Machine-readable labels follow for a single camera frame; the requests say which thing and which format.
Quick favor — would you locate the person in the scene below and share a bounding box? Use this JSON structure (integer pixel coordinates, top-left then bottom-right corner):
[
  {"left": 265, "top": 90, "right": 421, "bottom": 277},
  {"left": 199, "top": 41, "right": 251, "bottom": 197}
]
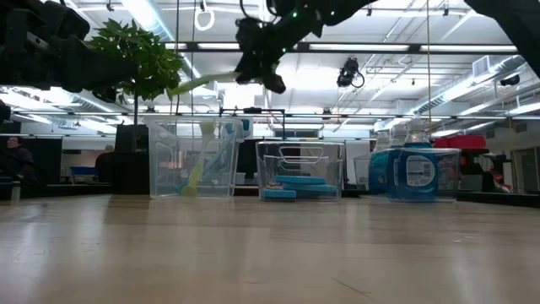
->
[
  {"left": 3, "top": 135, "right": 35, "bottom": 183},
  {"left": 94, "top": 144, "right": 118, "bottom": 182}
]

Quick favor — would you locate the red storage bin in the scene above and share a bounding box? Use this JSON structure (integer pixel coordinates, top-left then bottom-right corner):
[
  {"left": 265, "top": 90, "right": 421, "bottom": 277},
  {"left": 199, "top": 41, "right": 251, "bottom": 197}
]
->
[{"left": 433, "top": 134, "right": 489, "bottom": 150}]

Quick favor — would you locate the black ceiling spotlight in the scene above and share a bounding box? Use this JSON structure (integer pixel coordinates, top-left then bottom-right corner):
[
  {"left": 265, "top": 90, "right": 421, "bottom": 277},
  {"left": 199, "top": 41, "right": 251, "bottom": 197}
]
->
[{"left": 499, "top": 73, "right": 521, "bottom": 88}]

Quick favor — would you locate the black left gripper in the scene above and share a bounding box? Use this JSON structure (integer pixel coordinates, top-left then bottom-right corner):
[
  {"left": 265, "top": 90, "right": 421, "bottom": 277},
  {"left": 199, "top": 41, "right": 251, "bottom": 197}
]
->
[{"left": 0, "top": 0, "right": 138, "bottom": 105}]

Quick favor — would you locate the large black screen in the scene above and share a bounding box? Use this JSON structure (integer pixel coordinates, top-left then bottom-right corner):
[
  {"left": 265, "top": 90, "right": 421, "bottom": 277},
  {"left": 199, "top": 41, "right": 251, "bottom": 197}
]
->
[{"left": 0, "top": 134, "right": 63, "bottom": 187}]

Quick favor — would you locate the black overhead camera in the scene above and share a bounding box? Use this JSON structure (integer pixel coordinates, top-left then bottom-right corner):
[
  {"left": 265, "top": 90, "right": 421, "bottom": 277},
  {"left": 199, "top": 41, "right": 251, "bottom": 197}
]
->
[{"left": 336, "top": 57, "right": 366, "bottom": 90}]

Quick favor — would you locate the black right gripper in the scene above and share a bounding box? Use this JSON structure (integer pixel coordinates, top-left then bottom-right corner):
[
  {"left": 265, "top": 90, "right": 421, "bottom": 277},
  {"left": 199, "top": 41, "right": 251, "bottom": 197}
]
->
[{"left": 235, "top": 16, "right": 296, "bottom": 95}]

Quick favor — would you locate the blue white toothbrush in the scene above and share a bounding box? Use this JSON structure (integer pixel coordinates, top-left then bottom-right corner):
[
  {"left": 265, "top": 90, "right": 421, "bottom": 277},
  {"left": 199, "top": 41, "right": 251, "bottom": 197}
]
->
[{"left": 175, "top": 117, "right": 253, "bottom": 196}]

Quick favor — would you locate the green plant in black pot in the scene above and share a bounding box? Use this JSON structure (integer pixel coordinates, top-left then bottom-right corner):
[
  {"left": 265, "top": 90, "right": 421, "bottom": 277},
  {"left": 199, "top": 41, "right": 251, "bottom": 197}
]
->
[{"left": 86, "top": 18, "right": 186, "bottom": 195}]

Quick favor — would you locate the white hanging ring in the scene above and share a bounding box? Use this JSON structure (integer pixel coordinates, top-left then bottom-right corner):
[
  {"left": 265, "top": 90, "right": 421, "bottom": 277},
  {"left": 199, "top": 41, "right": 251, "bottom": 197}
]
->
[{"left": 193, "top": 6, "right": 216, "bottom": 32}]

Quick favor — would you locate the large clear plastic bin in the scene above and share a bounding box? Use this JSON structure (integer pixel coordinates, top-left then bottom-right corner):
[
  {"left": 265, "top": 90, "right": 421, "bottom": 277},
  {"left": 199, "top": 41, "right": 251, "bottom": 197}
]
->
[{"left": 143, "top": 116, "right": 249, "bottom": 199}]

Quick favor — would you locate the blue crate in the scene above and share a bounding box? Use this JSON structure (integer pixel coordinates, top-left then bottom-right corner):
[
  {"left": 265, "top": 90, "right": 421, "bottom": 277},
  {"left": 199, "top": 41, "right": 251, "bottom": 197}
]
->
[{"left": 69, "top": 166, "right": 97, "bottom": 184}]

